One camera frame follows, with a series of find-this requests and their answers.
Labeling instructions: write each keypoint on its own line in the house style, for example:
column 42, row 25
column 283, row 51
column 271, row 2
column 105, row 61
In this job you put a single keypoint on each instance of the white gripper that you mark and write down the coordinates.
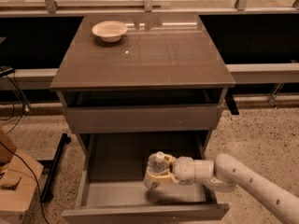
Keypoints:
column 183, row 170

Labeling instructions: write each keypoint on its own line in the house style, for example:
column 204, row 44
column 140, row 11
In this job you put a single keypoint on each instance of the clear plastic water bottle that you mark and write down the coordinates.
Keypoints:
column 157, row 163

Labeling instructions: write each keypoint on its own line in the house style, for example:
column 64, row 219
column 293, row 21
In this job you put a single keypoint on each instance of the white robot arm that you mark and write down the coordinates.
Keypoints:
column 222, row 174

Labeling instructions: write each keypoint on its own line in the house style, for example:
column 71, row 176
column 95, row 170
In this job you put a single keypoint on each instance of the open grey middle drawer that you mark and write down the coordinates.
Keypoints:
column 112, row 190

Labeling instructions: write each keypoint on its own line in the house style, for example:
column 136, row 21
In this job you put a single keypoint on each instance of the closed grey top drawer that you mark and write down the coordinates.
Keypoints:
column 142, row 119

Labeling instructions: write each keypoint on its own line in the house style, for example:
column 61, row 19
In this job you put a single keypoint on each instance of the grey drawer cabinet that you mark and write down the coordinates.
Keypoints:
column 164, row 59

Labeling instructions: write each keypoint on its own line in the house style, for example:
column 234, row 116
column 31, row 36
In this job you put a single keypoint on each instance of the black bar behind cabinet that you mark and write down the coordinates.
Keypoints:
column 230, row 101

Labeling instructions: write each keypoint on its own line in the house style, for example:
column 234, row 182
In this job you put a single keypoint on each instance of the black metal floor bar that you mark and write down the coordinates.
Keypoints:
column 52, row 167

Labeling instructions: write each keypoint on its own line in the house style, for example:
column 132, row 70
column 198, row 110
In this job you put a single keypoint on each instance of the white paper bowl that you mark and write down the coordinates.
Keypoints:
column 110, row 31

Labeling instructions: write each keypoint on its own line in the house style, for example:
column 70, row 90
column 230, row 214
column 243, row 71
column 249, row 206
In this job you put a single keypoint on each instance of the cardboard box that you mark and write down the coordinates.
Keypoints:
column 19, row 174

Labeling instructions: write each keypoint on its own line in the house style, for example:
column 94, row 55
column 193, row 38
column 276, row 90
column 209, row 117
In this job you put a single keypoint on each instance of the metal window rail frame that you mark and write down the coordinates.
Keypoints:
column 146, row 0

